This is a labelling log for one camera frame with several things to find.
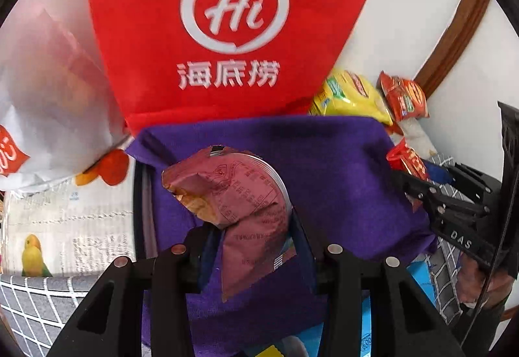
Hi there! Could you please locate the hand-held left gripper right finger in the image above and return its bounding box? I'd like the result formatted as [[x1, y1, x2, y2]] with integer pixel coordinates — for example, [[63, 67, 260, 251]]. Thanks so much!
[[290, 211, 467, 357]]

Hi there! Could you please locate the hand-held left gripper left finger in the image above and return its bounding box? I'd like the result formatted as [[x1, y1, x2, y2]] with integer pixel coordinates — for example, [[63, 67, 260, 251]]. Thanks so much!
[[48, 225, 223, 357]]

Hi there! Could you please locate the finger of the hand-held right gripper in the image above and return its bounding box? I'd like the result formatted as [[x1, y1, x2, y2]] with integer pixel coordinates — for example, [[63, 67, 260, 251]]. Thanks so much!
[[426, 163, 493, 197], [391, 170, 489, 217]]

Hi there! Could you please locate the red snack packet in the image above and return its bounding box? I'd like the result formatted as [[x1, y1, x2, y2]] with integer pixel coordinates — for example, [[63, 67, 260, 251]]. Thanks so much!
[[386, 138, 430, 183]]

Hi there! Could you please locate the maroon pink snack packet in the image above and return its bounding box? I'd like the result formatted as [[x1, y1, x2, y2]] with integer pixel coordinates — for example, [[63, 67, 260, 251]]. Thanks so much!
[[161, 146, 297, 301]]

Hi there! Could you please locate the purple cloth bag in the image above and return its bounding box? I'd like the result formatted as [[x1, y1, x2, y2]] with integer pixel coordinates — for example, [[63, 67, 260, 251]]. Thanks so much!
[[126, 116, 439, 357]]

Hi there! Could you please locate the person's right hand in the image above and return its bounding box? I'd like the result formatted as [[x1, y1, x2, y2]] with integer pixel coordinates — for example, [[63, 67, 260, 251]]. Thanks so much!
[[460, 255, 513, 309]]

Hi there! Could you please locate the orange snack packet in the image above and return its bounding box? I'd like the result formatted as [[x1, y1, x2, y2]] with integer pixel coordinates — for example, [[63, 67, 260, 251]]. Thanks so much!
[[379, 71, 430, 122]]

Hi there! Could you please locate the parrot print cloth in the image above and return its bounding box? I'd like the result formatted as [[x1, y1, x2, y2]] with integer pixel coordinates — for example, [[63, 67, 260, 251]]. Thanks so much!
[[0, 150, 136, 278]]

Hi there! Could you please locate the yellow snack packet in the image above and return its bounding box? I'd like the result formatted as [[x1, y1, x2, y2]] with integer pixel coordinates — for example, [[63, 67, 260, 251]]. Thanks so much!
[[309, 69, 394, 127]]

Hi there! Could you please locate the grey checked blanket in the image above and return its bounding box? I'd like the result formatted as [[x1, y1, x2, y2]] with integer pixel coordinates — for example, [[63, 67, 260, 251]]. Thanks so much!
[[0, 152, 503, 357]]

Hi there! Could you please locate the white plastic bag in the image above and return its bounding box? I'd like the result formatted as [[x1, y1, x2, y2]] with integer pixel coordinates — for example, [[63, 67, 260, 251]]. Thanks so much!
[[0, 0, 130, 193]]

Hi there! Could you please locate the red paper bag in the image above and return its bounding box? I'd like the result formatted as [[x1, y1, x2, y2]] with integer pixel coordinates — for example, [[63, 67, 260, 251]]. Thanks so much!
[[85, 0, 392, 136]]

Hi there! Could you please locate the black cable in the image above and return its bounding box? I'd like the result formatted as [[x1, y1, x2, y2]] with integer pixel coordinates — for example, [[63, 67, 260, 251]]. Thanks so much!
[[472, 215, 509, 327]]

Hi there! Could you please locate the brown door frame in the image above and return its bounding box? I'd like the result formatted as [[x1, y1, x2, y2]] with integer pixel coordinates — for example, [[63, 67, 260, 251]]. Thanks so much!
[[414, 0, 491, 98]]

